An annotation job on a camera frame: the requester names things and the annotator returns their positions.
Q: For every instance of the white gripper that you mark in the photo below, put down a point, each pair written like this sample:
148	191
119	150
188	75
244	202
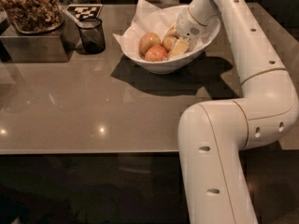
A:
188	26

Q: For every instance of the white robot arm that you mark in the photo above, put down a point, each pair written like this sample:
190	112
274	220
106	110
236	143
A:
212	134

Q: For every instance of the front red apple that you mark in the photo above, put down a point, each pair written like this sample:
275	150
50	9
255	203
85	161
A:
156	54

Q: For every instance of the white ceramic bowl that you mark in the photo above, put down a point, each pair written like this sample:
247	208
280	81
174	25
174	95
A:
160	68

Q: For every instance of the black mesh cup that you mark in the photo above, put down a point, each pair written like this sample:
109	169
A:
92	35

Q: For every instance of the black white marker card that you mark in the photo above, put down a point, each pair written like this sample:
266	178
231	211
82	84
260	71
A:
85	11

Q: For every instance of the steel box stand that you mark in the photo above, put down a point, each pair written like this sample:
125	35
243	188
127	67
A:
53	47

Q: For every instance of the glass jar of granola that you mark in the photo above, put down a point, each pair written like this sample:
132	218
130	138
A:
33	17

